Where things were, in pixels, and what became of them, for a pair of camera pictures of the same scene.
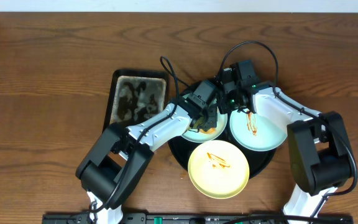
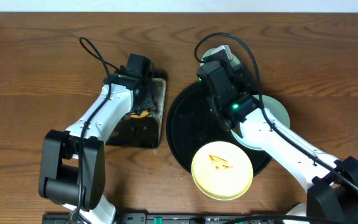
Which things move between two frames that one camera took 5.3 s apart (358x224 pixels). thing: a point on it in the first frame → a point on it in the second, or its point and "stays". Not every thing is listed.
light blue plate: (222, 121) → (234, 58)
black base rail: (195, 218) stays
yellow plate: (219, 169) stays
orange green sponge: (210, 131) → (145, 113)
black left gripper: (208, 122) → (146, 104)
